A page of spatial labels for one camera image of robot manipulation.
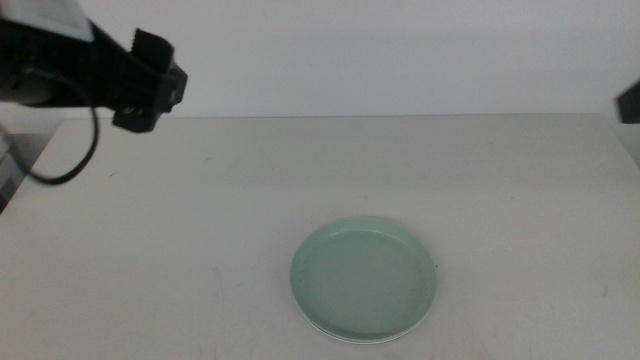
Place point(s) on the white shallow bowl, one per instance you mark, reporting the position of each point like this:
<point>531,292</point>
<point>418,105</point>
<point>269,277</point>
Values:
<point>360,341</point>

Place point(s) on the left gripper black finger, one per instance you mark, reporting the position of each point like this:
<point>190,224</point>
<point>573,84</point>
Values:
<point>152,50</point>
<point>170,95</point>

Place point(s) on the pale green shallow bowl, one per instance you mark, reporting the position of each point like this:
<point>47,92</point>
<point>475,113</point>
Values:
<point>362,275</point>

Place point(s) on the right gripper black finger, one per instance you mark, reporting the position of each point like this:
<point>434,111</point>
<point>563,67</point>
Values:
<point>631,102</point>

